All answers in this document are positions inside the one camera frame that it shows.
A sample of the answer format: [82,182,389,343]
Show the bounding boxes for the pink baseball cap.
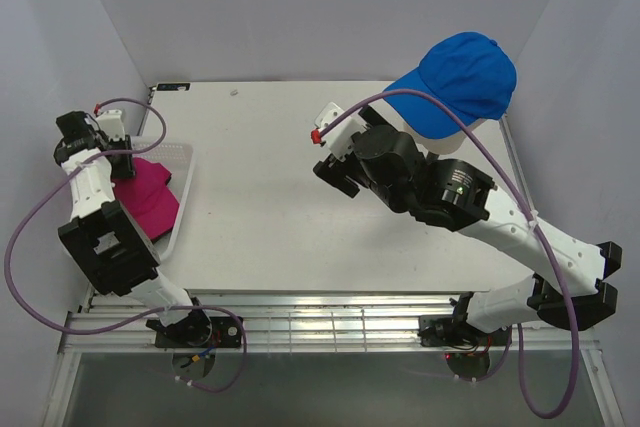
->
[113,157,180,242]

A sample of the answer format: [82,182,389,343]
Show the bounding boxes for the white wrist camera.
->
[310,102,366,162]
[94,104,126,142]

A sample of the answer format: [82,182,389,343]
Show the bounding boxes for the cream mannequin head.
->
[405,124,468,156]

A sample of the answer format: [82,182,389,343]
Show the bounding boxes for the aluminium rail frame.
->
[39,266,626,427]

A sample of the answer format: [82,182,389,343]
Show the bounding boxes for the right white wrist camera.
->
[310,102,366,162]

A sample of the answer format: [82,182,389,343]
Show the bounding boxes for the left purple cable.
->
[3,96,247,394]

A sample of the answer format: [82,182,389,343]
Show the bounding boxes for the white plastic basket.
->
[133,137,195,262]

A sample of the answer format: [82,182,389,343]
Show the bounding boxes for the blue baseball cap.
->
[386,32,517,140]

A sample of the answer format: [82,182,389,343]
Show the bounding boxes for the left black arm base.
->
[145,312,243,348]

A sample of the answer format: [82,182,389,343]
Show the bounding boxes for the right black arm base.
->
[418,315,509,351]

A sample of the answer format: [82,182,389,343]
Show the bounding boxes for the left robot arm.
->
[54,110,213,347]

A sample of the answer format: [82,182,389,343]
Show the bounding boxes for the small black label sticker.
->
[155,82,191,92]

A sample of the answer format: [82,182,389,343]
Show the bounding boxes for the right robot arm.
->
[311,119,622,346]

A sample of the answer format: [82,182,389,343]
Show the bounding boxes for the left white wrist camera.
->
[94,104,126,142]

